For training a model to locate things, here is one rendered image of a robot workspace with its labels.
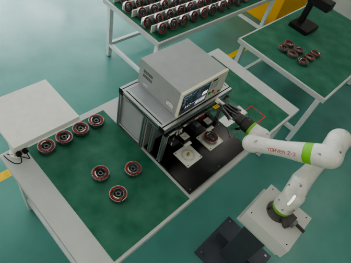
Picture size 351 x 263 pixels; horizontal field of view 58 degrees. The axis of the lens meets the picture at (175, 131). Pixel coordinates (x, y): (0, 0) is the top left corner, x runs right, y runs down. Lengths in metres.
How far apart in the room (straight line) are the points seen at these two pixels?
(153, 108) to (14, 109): 0.79
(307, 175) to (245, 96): 1.12
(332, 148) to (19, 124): 1.57
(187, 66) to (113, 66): 2.04
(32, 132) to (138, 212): 0.78
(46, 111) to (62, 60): 2.24
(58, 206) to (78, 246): 0.27
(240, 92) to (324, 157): 1.38
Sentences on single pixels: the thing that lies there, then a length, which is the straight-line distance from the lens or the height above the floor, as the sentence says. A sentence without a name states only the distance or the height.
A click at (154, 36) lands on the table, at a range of 3.25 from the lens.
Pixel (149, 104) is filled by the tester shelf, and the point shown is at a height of 1.11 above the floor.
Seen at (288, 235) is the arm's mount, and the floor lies 0.86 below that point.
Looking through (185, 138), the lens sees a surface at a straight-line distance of 2.15.
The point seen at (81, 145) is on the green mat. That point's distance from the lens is 2.25.
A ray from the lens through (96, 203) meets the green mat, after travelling 2.03.
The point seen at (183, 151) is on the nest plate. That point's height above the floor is 0.78.
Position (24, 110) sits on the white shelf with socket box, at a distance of 1.87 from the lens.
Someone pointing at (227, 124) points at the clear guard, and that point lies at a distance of 2.14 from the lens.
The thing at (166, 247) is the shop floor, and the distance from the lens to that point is 2.76.
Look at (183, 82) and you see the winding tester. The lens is 1.93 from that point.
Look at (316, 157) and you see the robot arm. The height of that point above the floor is 1.44.
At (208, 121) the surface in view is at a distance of 2.30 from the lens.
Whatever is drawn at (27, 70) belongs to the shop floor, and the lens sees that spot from 3.95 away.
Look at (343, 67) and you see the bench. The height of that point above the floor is 0.75.
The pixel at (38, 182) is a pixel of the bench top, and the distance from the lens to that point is 2.13.
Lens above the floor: 2.58
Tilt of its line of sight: 50 degrees down
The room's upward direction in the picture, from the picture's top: 17 degrees clockwise
